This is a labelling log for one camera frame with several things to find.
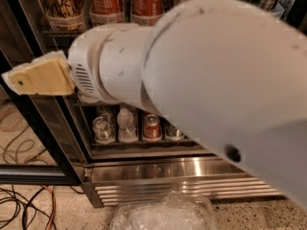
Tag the clear plastic bag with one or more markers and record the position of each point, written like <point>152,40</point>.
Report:
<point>173,212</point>

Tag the green silver can bottom shelf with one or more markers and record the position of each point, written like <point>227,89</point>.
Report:
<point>173,133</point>

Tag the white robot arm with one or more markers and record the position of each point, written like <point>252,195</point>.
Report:
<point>232,77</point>

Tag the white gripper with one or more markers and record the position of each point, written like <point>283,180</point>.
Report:
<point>83,68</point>

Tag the left glass fridge door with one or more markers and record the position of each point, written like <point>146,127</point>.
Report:
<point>48,149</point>

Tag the water bottle bottom shelf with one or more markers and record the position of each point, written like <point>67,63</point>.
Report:
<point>127,128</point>

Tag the white red can bottom shelf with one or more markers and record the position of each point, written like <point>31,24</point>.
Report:
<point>103,130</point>

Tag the yellow scripted can top shelf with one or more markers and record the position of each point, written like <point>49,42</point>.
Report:
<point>62,0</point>

